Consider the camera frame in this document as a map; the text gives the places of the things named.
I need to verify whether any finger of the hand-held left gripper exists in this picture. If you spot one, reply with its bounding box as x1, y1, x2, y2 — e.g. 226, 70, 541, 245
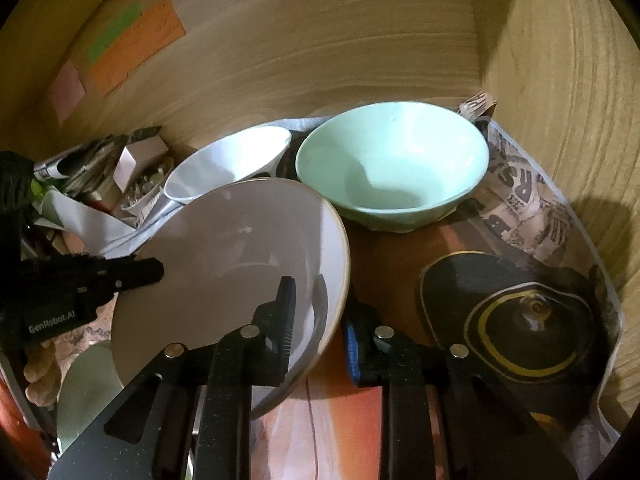
80, 257, 165, 307

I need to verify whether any orange sticky note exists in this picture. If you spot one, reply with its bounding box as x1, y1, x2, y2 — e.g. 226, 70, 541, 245
90, 0, 186, 97

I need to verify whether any newspaper print table mat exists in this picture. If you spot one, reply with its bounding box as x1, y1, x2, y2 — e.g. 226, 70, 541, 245
250, 91, 623, 480

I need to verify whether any white bowl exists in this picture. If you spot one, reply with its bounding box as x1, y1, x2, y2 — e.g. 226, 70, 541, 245
164, 126, 292, 206

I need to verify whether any stack of newspapers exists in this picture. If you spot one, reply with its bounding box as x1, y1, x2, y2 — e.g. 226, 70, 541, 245
32, 127, 163, 196

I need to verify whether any mint green bowl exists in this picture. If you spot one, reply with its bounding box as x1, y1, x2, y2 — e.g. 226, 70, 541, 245
295, 101, 491, 233

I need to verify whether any small pale cardboard box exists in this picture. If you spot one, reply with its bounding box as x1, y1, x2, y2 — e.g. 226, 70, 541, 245
114, 135, 169, 192

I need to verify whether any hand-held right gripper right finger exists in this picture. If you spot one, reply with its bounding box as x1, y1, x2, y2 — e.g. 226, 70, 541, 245
342, 285, 581, 480

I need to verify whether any green sticky note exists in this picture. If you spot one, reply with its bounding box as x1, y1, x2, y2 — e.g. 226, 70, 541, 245
86, 4, 142, 63

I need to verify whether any pink bowl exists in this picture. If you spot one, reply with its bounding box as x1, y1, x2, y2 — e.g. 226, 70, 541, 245
111, 177, 351, 418

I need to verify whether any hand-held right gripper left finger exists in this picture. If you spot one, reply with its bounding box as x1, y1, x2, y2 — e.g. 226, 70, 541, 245
47, 276, 297, 480

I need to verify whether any small dish of trinkets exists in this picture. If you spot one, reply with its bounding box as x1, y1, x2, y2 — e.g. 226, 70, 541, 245
117, 170, 167, 221

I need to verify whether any pink sticky note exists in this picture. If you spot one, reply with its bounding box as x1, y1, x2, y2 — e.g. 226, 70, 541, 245
52, 60, 87, 126

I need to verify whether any mint green plate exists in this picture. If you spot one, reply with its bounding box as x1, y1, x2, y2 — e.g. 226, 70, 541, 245
56, 339, 123, 443

